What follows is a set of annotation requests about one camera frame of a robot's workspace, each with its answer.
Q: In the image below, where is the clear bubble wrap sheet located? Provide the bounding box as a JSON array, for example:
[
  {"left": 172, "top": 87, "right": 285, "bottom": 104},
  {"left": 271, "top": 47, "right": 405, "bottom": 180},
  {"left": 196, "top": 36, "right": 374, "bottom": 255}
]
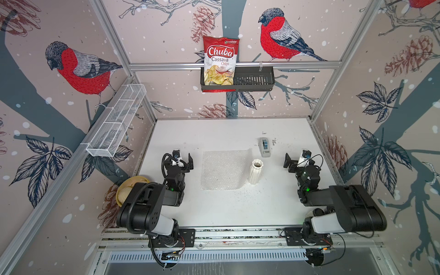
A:
[{"left": 201, "top": 149, "right": 252, "bottom": 191}]

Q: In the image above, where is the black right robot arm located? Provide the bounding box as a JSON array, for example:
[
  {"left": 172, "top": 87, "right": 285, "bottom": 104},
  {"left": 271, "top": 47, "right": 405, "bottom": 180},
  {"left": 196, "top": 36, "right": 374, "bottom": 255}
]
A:
[{"left": 283, "top": 150, "right": 387, "bottom": 245}]

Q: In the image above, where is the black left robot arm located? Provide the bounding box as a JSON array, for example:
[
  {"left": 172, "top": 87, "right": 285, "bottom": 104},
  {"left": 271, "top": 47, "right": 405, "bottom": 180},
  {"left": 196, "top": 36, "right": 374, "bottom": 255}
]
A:
[{"left": 116, "top": 150, "right": 195, "bottom": 249}]

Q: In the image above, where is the red cassava chips bag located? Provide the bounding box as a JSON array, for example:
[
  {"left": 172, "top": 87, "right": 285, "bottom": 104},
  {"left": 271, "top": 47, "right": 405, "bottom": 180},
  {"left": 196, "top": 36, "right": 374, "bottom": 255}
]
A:
[{"left": 201, "top": 36, "right": 239, "bottom": 92}]

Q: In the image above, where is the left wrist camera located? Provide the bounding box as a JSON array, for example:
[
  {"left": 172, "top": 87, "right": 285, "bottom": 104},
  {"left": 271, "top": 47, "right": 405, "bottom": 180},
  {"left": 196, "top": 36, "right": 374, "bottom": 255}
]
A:
[{"left": 172, "top": 150, "right": 182, "bottom": 162}]

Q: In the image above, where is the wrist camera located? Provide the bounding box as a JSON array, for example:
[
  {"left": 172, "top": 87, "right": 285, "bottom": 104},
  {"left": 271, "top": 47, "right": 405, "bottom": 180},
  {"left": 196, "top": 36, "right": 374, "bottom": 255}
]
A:
[
  {"left": 297, "top": 150, "right": 312, "bottom": 167},
  {"left": 172, "top": 150, "right": 182, "bottom": 162}
]

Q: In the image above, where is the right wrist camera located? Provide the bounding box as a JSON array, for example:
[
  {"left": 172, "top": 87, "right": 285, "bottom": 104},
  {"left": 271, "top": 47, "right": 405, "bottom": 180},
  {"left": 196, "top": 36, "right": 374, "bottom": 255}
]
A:
[{"left": 297, "top": 150, "right": 312, "bottom": 167}]

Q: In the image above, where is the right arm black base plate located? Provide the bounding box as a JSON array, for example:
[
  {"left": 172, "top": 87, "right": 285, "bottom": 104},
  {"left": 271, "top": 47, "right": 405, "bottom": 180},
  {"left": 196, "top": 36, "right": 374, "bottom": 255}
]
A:
[{"left": 280, "top": 227, "right": 333, "bottom": 247}]

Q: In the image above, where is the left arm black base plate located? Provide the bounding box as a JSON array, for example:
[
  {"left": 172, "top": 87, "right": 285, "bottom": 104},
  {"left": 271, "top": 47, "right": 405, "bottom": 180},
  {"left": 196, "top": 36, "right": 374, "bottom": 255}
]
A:
[{"left": 152, "top": 228, "right": 195, "bottom": 249}]

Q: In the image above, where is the white mesh wall shelf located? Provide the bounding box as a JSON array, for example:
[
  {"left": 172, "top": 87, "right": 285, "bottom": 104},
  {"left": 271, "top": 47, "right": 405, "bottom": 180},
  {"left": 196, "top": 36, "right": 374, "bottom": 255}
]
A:
[{"left": 86, "top": 84, "right": 146, "bottom": 158}]

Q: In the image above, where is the black wire wall basket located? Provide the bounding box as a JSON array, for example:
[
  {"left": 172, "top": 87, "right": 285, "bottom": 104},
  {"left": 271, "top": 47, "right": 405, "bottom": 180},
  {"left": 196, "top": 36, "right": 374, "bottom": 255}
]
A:
[{"left": 200, "top": 66, "right": 275, "bottom": 92}]

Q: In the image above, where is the aluminium front rail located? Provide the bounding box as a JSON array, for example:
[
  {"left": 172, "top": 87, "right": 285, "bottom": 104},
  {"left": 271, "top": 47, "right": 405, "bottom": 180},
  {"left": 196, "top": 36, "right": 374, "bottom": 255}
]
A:
[{"left": 97, "top": 225, "right": 385, "bottom": 252}]

